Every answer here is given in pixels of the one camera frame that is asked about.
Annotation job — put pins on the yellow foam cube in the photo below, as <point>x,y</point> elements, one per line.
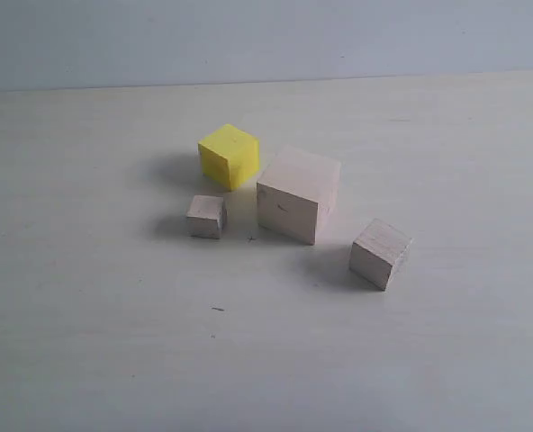
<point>229,156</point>

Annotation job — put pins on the small wooden cube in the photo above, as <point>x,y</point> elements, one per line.
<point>206,217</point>

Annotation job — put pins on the medium wooden cube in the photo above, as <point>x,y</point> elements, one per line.
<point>377,253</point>

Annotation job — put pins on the large wooden cube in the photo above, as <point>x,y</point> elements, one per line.
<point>297,193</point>

